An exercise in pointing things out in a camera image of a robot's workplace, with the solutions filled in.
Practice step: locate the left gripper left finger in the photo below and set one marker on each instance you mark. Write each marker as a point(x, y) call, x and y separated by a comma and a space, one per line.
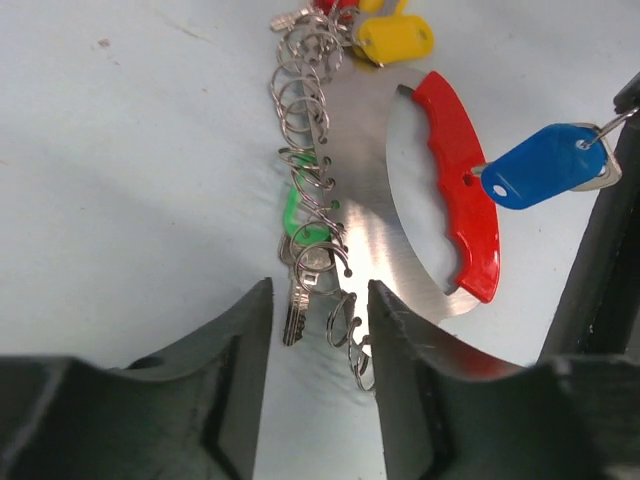
point(191, 410)

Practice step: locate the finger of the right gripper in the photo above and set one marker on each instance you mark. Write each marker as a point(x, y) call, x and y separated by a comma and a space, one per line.
point(598, 312)

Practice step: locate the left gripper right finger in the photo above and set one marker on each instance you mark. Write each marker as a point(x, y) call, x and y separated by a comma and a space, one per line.
point(450, 411)

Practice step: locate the blue tag key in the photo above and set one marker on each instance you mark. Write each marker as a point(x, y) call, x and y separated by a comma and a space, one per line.
point(558, 158)

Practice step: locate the metal keyring holder red handle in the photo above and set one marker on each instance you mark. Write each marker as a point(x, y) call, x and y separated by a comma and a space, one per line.
point(341, 106)

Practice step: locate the green key tag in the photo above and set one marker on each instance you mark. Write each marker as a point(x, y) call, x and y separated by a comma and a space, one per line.
point(305, 211)

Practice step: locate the yellow key tag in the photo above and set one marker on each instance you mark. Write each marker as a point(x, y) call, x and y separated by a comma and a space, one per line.
point(383, 34)

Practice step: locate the silver key with red tag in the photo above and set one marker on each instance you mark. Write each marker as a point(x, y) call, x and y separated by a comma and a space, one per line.
point(287, 20)

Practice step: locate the red key tag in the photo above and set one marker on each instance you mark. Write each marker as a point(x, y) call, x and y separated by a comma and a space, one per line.
point(328, 6)

